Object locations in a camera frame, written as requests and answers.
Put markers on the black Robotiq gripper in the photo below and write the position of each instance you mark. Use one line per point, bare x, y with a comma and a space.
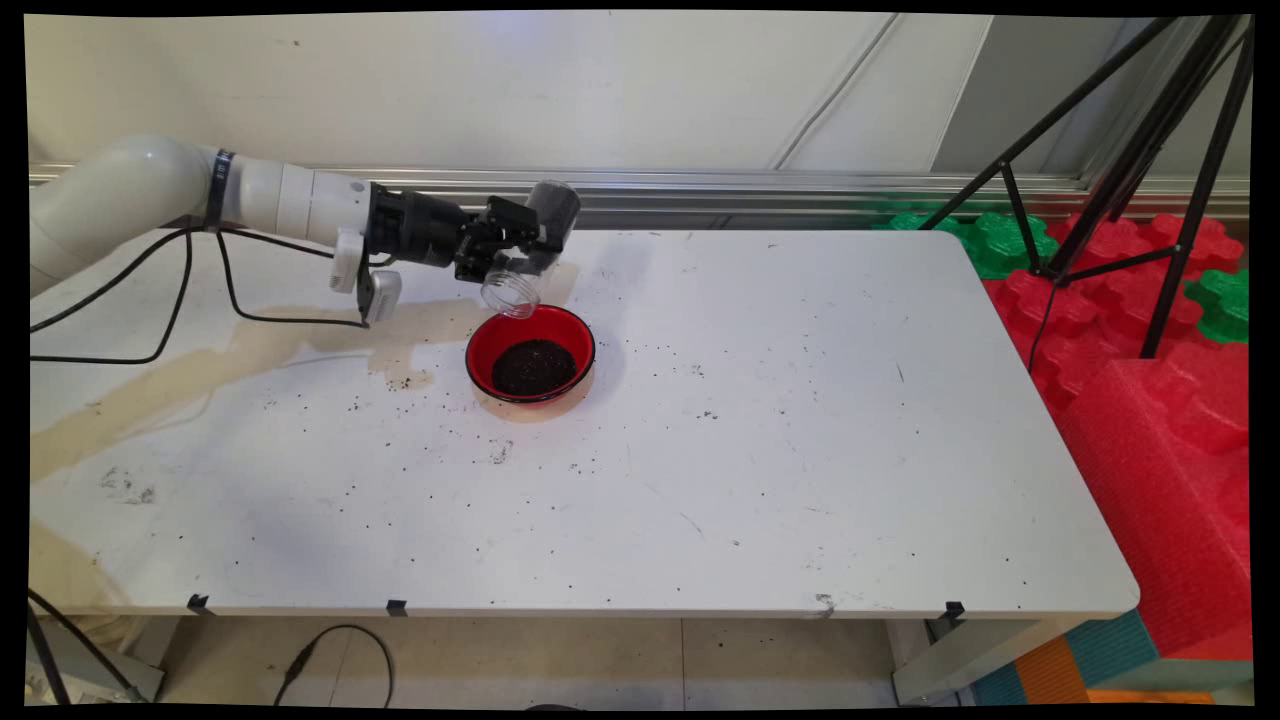
420, 228

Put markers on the clear plastic jar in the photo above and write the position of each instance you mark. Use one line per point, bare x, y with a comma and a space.
510, 292

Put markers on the black granules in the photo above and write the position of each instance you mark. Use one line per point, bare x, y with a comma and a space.
533, 368
557, 210

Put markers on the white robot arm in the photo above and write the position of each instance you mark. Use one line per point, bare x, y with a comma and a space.
130, 190

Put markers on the red bowl with black rim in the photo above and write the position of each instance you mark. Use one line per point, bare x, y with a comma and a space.
482, 345

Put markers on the black granules in bowl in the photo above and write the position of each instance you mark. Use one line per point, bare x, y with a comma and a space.
533, 368

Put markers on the green foam puzzle block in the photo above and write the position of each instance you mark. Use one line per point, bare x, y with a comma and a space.
1215, 305
1000, 250

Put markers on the grey table leg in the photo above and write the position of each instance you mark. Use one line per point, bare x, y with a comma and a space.
110, 686
960, 668

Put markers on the black tripod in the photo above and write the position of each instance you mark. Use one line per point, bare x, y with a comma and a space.
1145, 140

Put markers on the orange foam block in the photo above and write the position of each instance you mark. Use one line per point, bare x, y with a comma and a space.
1050, 675

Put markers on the large knobbed foam block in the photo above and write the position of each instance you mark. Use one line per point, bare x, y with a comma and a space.
1150, 500

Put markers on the teal foam block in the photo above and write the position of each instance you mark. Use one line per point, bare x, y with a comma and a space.
1110, 650

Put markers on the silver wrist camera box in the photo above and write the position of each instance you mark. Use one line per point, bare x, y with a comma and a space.
382, 295

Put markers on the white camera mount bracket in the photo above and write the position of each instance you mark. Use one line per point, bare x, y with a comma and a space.
348, 260

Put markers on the aluminium wall rail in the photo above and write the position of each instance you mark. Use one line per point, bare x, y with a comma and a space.
750, 190

